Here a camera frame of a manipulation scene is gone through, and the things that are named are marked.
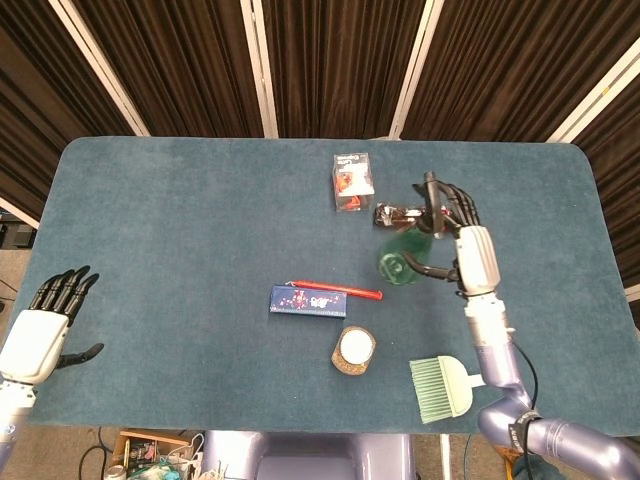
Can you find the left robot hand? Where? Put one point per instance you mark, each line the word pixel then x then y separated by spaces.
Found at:
pixel 32 345

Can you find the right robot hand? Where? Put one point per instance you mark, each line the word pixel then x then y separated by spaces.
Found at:
pixel 475 255

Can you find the green spray bottle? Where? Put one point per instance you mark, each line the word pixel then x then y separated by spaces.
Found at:
pixel 405 255

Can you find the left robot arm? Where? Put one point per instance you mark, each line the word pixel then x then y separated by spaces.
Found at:
pixel 10 430

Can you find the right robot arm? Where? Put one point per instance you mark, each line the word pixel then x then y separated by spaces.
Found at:
pixel 505 380

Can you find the purple robot base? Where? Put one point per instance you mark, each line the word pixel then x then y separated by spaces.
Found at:
pixel 307 455

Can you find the cola bottle red label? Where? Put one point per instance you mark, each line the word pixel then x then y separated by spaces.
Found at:
pixel 395 215

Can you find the green brush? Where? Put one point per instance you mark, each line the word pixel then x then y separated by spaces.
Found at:
pixel 442 387

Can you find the red pen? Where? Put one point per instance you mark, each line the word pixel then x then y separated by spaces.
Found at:
pixel 340 289

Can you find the clear plastic box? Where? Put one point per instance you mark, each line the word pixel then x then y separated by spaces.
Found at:
pixel 353 181

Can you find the cardboard box with clutter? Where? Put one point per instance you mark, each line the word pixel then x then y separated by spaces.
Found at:
pixel 150 452

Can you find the blue rectangular box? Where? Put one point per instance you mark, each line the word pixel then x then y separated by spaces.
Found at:
pixel 308 303

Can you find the blue table mat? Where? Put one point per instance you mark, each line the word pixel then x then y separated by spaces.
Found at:
pixel 200 275

